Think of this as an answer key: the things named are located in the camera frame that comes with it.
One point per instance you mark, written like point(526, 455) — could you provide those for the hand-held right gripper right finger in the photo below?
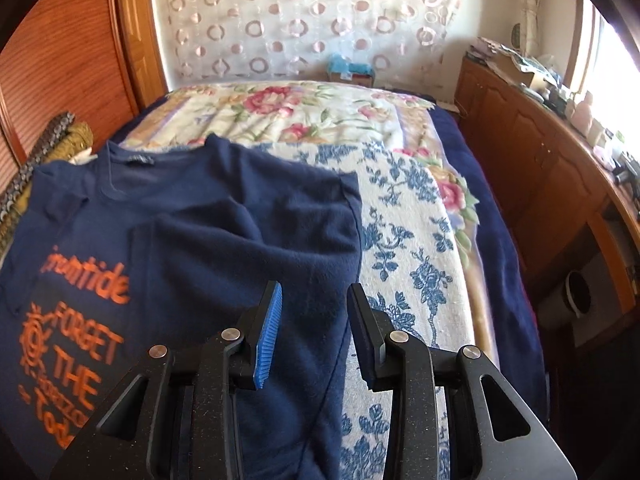
point(367, 340)

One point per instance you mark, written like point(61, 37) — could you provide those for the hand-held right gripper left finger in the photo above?
point(265, 340)

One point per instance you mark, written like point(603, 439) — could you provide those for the white blanket with blue flowers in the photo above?
point(410, 240)

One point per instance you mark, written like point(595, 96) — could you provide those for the white bucket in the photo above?
point(555, 305)

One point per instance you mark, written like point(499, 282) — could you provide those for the cream blanket with pink flowers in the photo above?
point(280, 110)

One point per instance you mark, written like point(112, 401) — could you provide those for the wooden cabinet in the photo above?
point(525, 160)

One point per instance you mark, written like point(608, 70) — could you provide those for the teal tissue box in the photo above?
point(350, 67)

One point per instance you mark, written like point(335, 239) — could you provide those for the yellow patterned pillow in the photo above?
point(75, 137)

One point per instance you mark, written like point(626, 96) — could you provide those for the dark patterned pillow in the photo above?
point(30, 175)

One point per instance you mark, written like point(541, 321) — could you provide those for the black device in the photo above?
point(627, 172)

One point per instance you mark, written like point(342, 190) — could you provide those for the pale pink bottle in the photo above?
point(584, 112)

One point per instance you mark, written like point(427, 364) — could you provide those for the pile of papers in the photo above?
point(510, 57)

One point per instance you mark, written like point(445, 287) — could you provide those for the sheer curtain with circles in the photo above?
point(300, 20)

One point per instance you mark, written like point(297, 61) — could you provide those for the wooden headboard panel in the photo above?
point(75, 60)

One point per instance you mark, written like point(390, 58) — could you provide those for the window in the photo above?
point(615, 85)

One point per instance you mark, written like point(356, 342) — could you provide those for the floral drape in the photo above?
point(532, 5)

